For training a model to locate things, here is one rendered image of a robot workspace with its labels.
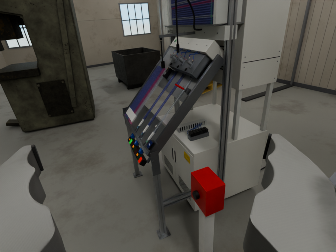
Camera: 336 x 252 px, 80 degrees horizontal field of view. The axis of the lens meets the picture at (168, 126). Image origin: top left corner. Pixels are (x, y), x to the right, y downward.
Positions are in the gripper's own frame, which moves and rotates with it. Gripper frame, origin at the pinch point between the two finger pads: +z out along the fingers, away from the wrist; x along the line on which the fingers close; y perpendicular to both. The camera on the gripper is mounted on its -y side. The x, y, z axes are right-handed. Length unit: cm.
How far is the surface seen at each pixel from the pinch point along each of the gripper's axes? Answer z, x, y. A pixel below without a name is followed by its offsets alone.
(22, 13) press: 293, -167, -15
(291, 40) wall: 416, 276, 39
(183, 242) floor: 77, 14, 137
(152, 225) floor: 94, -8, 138
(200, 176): 59, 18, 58
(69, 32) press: 306, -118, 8
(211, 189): 51, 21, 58
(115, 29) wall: 870, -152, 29
